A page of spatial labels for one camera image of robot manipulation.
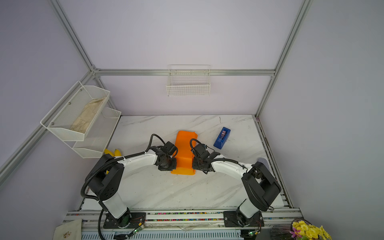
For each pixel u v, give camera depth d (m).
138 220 0.73
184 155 0.88
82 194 0.43
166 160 0.70
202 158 0.68
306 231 0.50
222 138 1.01
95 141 0.91
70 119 0.75
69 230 0.70
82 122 0.76
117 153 0.95
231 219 0.73
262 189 0.44
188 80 0.95
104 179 0.46
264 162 0.93
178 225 0.73
